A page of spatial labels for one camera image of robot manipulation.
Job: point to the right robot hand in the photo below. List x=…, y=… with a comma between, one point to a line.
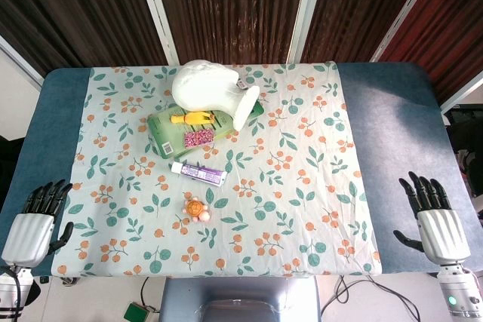
x=441, y=229

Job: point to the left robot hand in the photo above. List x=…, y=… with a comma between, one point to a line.
x=28, y=231

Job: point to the small orange turtle toy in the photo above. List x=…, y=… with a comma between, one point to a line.
x=195, y=208

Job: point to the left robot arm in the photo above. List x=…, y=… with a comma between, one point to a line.
x=13, y=288

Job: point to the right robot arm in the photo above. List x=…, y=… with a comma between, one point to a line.
x=458, y=290

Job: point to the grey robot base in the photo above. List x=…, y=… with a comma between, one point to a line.
x=241, y=299

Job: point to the yellow rubber chicken toy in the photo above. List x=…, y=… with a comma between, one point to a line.
x=190, y=117

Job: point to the green white floor box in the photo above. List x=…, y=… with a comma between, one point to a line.
x=136, y=313

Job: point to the purple white toothpaste tube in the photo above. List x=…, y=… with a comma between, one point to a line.
x=199, y=173

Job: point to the green wet wipes pack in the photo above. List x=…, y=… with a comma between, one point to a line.
x=188, y=131

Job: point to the pink patterned small packet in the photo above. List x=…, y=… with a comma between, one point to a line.
x=199, y=138

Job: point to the blue table cover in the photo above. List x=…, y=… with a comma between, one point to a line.
x=241, y=163

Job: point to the floral printed tablecloth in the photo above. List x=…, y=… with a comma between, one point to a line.
x=234, y=178

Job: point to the white foam mannequin head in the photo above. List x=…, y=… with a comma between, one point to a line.
x=211, y=90

